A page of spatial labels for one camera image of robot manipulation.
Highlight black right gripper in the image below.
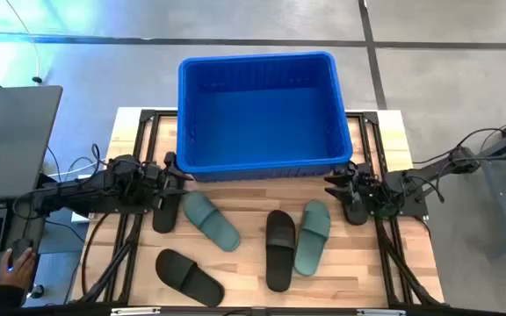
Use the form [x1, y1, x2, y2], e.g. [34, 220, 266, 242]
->
[323, 161, 385, 208]

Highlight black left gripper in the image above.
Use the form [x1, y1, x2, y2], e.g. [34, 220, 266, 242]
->
[141, 151, 194, 207]

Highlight green slide sandal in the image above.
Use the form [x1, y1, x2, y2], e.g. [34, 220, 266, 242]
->
[181, 190, 242, 253]
[293, 199, 332, 278]

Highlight black slide sandal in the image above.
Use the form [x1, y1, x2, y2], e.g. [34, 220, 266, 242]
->
[155, 248, 226, 308]
[264, 209, 298, 293]

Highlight blue plastic bin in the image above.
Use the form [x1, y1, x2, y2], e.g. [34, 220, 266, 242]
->
[176, 51, 354, 183]

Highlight grey laptop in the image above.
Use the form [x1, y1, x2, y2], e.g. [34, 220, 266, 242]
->
[0, 84, 64, 203]

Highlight black computer mouse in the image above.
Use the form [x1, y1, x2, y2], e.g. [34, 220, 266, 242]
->
[6, 237, 35, 273]

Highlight person's hand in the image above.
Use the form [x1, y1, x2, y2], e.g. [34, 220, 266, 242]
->
[0, 247, 38, 293]

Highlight black aluminium extrusion frame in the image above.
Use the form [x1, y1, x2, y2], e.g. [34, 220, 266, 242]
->
[344, 110, 445, 306]
[76, 108, 180, 305]

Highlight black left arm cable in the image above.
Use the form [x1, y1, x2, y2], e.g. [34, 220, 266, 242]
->
[44, 143, 108, 182]

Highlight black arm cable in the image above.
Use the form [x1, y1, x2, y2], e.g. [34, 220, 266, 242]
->
[44, 143, 108, 182]
[410, 126, 506, 204]

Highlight silver metal bracket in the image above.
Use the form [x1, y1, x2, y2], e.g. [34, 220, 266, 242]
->
[357, 308, 408, 316]
[110, 306, 163, 316]

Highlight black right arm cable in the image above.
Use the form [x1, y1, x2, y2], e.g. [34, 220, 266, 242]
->
[410, 126, 506, 204]

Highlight thin white floor cable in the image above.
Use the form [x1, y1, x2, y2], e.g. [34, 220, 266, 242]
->
[4, 0, 44, 85]

